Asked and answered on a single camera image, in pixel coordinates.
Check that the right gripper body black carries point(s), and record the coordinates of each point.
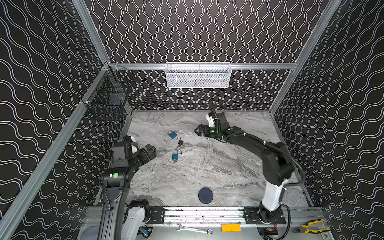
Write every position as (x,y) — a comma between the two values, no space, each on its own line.
(205,130)

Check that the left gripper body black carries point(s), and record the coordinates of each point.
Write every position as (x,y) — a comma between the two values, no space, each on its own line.
(149,151)

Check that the blue padlock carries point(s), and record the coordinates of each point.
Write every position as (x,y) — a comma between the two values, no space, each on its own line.
(172,134)
(175,156)

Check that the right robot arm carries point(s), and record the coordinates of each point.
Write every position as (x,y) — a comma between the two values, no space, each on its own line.
(280,169)

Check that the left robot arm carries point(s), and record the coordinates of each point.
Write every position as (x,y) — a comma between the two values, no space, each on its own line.
(122,220)

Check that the dark round disc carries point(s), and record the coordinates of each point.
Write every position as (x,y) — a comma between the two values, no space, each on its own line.
(205,196)

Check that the grey cloth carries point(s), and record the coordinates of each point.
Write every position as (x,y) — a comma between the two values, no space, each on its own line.
(90,233)

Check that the yellow label block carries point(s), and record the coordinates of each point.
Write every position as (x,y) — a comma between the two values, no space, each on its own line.
(229,228)

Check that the steel wrench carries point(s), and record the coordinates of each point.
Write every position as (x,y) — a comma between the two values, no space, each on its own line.
(195,230)

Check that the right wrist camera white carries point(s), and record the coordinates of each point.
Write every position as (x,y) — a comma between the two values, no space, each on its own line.
(211,120)

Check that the white wire basket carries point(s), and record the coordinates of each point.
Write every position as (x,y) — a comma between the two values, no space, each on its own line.
(203,75)

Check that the black wire basket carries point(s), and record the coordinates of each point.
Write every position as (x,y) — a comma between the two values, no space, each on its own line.
(109,102)

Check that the yellow handled pliers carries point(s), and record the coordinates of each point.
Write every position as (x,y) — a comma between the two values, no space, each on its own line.
(308,228)

